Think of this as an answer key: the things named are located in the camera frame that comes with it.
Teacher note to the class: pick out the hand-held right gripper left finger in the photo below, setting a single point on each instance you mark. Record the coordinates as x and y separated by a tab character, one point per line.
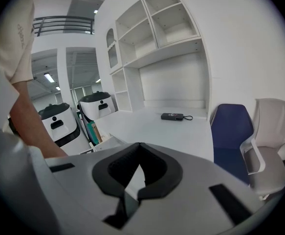
78	180

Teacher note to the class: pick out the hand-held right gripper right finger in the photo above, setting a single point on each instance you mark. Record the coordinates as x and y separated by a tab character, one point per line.
193	192

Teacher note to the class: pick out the person's left forearm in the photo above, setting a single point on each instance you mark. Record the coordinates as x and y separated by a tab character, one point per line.
29	121

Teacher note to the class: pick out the teal board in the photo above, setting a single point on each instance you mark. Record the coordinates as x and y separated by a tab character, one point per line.
90	131

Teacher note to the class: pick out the white black mobile robot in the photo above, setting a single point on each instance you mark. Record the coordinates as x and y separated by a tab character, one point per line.
59	133
93	109

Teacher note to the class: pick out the brown cardboard sheet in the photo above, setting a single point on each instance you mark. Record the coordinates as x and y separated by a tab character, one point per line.
98	133

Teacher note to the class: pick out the blue chair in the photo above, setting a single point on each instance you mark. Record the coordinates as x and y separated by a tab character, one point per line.
230	126

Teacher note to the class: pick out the white grey office chair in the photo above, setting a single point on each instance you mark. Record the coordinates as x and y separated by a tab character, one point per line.
269	124

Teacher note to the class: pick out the arched white cabinet door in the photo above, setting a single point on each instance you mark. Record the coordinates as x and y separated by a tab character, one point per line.
113	50

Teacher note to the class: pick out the white hutch shelf unit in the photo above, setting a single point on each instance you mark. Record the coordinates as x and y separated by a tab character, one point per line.
157	45

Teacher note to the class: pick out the person's cream t-shirt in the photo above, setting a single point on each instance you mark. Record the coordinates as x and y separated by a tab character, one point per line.
7	45

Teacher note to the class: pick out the black mezzanine railing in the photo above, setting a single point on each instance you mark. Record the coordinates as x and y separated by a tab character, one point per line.
92	26

